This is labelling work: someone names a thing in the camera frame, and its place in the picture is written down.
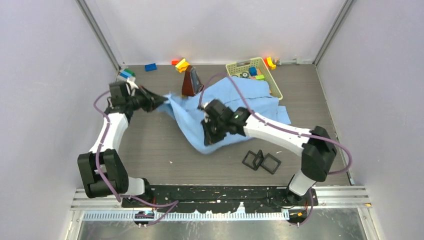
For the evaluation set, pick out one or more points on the yellow-green plastic basket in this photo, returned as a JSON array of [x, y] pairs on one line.
[[256, 68]]

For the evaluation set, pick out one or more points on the black square frame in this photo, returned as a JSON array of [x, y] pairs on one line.
[[270, 163], [253, 160]]

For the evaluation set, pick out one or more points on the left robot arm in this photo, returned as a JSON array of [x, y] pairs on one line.
[[101, 168]]

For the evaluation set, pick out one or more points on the stacked blue green bricks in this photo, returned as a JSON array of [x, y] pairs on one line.
[[126, 75]]

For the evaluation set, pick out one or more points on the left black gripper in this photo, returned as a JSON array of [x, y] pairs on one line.
[[152, 100]]

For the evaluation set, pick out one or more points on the green block in basket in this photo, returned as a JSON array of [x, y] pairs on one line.
[[260, 77]]

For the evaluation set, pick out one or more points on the blue block in basket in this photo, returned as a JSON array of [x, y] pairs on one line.
[[253, 71]]

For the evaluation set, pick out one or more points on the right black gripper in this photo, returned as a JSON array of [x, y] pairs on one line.
[[209, 138]]

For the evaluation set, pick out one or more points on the yellow arch block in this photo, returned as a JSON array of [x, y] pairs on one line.
[[269, 62]]

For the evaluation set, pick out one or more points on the brown wooden metronome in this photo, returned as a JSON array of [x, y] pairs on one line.
[[192, 84]]

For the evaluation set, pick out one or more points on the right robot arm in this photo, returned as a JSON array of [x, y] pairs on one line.
[[314, 146]]

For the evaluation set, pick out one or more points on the blue toy brick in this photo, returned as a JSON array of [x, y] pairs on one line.
[[150, 67]]

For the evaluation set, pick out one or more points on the yellow toy block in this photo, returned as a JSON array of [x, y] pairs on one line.
[[182, 65]]

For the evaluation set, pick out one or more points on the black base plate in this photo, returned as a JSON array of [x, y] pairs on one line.
[[220, 199]]

